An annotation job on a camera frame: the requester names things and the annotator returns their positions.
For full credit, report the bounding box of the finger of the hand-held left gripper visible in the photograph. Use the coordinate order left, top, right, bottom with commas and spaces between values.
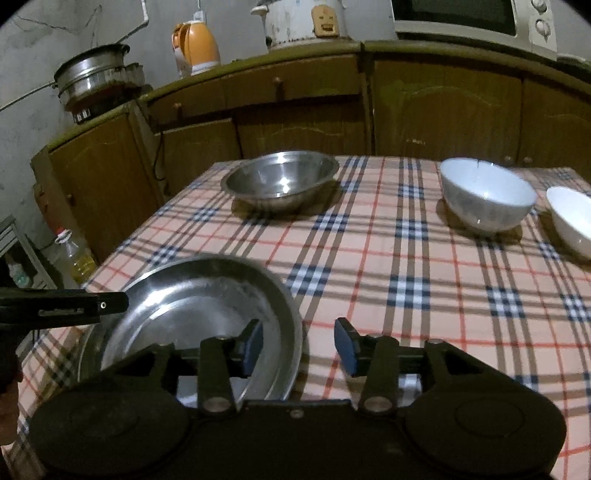
0, 287, 130, 330

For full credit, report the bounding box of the cooking oil bottle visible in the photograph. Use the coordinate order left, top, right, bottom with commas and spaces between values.
54, 227, 99, 284

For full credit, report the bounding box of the plain white shallow bowl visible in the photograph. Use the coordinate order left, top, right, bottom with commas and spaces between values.
546, 185, 591, 260

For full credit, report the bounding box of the steel bowl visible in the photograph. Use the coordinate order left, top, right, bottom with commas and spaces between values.
220, 150, 341, 214

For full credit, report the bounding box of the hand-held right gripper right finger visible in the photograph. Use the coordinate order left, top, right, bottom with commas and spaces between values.
334, 317, 485, 413

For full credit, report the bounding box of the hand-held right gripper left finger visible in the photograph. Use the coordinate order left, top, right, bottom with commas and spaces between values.
108, 318, 265, 413

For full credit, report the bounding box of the grey metal rack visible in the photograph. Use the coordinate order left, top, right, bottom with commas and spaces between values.
0, 215, 54, 291

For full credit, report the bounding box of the white microwave oven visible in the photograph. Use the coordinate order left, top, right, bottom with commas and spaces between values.
392, 0, 559, 62

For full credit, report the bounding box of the narrow wooden cabinet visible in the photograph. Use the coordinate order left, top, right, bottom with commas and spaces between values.
31, 104, 164, 266

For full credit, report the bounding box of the wooden cabinet with drawers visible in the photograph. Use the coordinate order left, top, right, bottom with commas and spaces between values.
145, 41, 372, 174

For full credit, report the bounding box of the patterned white ceramic bowl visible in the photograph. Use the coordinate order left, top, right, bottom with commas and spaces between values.
438, 157, 539, 237

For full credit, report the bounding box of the plaid tablecloth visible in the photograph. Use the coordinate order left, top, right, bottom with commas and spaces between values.
9, 154, 591, 480

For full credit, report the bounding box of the black power cable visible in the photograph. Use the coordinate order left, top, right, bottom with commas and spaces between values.
153, 133, 168, 184

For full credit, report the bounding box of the steel cooking pot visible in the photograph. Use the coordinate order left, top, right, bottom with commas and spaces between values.
53, 44, 144, 109

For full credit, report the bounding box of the small green-capped bottle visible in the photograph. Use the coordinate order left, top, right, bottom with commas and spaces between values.
7, 262, 32, 289

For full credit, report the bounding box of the white rice cooker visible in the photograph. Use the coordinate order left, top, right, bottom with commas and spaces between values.
252, 0, 350, 52

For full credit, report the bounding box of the orange electric kettle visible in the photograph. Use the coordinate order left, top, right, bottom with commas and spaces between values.
172, 21, 222, 77

